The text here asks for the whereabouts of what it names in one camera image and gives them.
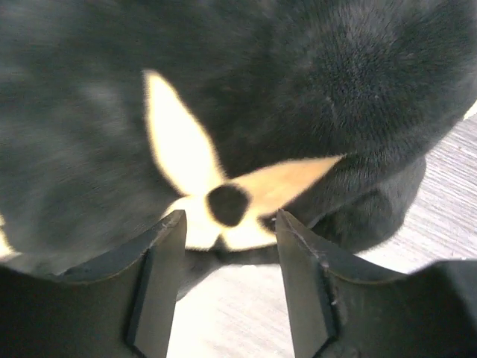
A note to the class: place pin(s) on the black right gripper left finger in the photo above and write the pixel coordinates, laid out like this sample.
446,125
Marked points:
120,304

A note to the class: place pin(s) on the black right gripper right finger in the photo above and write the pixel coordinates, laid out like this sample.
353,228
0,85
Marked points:
340,305

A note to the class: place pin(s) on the black floral fleece blanket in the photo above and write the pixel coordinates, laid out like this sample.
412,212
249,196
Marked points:
115,113

